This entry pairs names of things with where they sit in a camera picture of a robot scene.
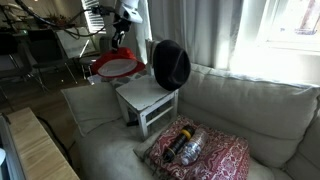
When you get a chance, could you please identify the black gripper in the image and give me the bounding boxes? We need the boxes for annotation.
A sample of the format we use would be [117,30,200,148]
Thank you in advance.
[112,18,131,51]

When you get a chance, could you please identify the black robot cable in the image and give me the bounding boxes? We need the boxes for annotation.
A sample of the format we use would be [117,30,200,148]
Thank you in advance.
[14,0,116,38]

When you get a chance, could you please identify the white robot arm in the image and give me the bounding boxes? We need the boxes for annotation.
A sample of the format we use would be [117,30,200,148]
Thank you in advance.
[112,0,143,50]

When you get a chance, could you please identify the small white wooden chair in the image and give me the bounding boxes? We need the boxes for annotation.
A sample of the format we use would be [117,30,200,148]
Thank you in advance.
[115,39,179,141]

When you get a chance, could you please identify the black yellow flashlight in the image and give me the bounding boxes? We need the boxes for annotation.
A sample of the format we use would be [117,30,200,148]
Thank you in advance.
[162,125,195,162]

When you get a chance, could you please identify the clear plastic water bottle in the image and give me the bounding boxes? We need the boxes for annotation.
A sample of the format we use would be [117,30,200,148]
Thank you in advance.
[181,128,208,165]

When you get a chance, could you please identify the red patterned folded cloth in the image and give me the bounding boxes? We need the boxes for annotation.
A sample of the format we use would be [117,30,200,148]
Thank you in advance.
[143,116,249,180]

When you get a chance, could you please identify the red sparkly hat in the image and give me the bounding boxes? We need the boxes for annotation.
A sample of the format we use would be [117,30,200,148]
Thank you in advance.
[91,47,145,78]

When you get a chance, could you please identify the black felt hat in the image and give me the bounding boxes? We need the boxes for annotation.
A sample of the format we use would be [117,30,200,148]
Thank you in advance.
[153,40,191,91]

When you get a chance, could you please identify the white curtain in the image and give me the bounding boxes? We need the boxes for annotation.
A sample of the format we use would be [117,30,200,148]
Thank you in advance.
[148,0,320,84]

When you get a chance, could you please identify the cream sofa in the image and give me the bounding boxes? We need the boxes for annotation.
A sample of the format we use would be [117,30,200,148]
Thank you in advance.
[63,65,320,180]

